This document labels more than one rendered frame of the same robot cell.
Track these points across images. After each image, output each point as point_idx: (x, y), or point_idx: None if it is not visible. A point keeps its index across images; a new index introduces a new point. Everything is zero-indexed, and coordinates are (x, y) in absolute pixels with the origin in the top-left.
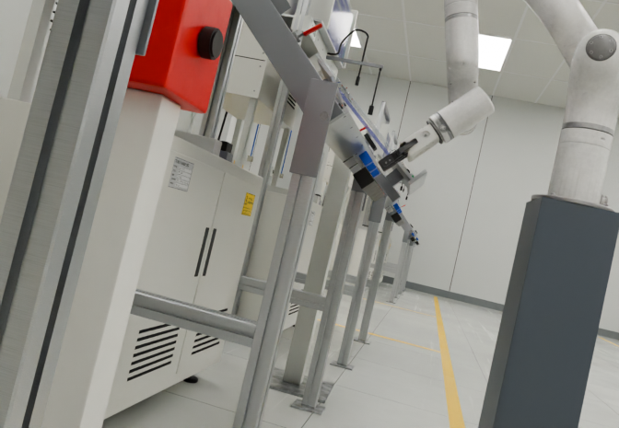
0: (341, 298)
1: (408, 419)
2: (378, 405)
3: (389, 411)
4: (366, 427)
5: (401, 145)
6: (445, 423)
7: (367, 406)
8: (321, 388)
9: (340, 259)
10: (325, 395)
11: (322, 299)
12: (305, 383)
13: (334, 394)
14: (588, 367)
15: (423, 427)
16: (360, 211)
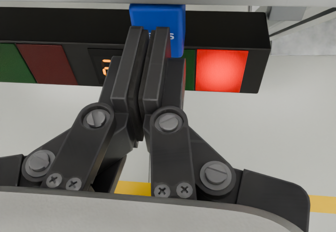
0: (272, 39)
1: (301, 149)
2: (328, 115)
3: (311, 127)
4: (224, 105)
5: (108, 212)
6: (324, 191)
7: (311, 103)
8: (322, 43)
9: (265, 12)
10: (296, 53)
11: (250, 11)
12: (330, 21)
13: (327, 61)
14: None
15: (283, 164)
16: (334, 10)
